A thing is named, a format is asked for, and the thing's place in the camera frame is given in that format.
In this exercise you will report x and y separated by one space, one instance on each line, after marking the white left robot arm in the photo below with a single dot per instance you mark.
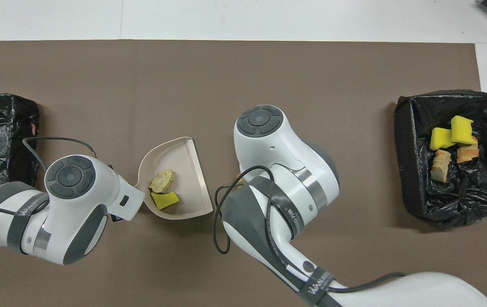
115 187

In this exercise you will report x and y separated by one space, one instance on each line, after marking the beige plastic dustpan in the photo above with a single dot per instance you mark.
188 166

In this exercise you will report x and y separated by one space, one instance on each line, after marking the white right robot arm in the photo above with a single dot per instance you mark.
269 149

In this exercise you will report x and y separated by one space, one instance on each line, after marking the notched yellow sponge chunk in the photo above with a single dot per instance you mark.
441 138

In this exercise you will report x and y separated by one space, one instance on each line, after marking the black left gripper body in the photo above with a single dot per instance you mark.
116 218

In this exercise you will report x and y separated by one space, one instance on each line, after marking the brown table mat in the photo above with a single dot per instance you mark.
141 85

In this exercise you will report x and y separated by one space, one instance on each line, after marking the brown fried bun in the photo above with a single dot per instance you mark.
239 175

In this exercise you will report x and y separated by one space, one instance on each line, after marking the pale striped croissant roll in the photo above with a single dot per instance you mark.
439 166

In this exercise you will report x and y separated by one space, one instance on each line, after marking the yellow and green sponge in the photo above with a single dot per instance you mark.
461 130

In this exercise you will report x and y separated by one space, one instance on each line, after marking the orange striped croissant roll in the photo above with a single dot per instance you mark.
467 153

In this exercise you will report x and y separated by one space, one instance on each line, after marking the pale yellow dumpling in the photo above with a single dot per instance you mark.
161 181

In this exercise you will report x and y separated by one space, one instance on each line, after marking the small yellow sponge piece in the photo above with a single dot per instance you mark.
165 199

